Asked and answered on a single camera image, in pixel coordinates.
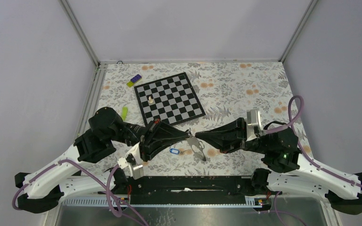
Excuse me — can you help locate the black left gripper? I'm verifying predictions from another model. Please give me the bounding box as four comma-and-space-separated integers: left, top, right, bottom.
108, 119, 189, 162

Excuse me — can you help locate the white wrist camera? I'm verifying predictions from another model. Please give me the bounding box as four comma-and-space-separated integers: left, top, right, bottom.
246, 109, 263, 141
117, 143, 144, 180

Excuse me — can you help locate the purple yellow toy brick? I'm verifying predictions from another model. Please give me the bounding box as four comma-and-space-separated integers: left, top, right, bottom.
127, 74, 142, 87

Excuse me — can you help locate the black grey chessboard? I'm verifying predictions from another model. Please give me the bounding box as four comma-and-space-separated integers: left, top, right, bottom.
134, 72, 206, 125

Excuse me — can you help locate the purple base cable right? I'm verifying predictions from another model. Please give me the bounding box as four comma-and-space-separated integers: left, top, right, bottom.
255, 190, 306, 226

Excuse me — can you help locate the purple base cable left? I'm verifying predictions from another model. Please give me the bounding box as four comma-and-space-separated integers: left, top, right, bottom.
99, 190, 152, 226

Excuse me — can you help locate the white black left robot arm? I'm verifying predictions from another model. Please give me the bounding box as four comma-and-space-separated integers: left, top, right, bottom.
12, 107, 191, 213

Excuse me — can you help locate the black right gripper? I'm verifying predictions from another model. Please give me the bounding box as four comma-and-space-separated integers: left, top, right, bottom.
194, 116, 271, 153

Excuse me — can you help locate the floral table mat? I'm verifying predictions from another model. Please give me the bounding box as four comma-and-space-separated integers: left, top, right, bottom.
94, 62, 293, 176

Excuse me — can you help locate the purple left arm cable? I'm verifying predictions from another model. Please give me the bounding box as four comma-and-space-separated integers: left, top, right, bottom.
11, 159, 124, 218

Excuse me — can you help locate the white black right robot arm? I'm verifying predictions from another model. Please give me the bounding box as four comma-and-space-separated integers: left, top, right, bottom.
196, 118, 362, 215

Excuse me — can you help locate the blue capped key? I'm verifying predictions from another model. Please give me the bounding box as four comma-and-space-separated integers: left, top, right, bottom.
169, 148, 180, 154

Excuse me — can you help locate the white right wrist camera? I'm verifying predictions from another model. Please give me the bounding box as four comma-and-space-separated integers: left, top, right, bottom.
246, 109, 263, 141

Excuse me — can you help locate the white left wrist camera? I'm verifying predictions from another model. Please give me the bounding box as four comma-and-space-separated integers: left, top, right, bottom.
117, 143, 144, 180

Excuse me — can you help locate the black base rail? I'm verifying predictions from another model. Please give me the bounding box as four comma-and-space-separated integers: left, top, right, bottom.
111, 176, 267, 205

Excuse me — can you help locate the green arch toy block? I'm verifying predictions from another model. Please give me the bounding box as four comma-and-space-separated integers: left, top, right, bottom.
121, 106, 128, 121

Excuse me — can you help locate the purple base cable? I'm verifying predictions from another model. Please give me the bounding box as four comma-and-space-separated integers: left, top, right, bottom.
99, 190, 152, 226
255, 190, 306, 226

